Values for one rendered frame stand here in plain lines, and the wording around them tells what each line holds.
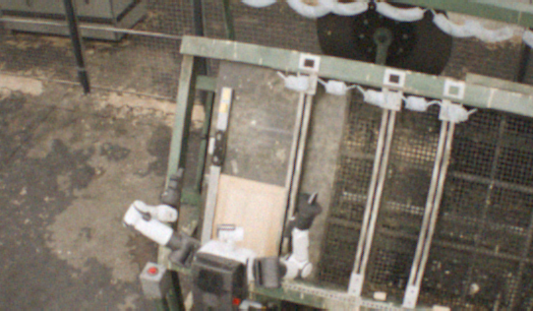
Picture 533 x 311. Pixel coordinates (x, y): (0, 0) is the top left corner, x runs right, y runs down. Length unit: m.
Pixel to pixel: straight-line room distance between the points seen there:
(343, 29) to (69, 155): 3.17
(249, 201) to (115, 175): 2.33
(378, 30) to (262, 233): 1.29
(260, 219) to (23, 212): 2.64
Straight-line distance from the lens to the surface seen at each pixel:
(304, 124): 3.17
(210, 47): 3.28
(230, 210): 3.41
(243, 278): 2.88
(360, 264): 3.29
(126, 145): 5.80
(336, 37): 3.62
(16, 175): 5.84
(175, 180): 3.22
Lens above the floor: 3.56
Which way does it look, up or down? 40 degrees down
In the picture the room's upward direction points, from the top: 2 degrees counter-clockwise
